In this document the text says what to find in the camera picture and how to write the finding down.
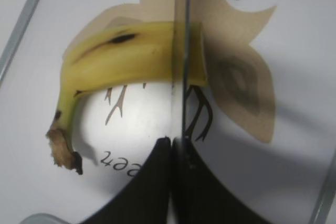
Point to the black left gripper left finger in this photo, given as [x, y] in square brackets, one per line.
[145, 199]

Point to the white cutting board grey rim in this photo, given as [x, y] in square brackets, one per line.
[264, 124]

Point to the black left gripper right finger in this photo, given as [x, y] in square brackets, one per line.
[205, 199]

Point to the yellow banana with stem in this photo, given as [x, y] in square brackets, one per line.
[154, 51]

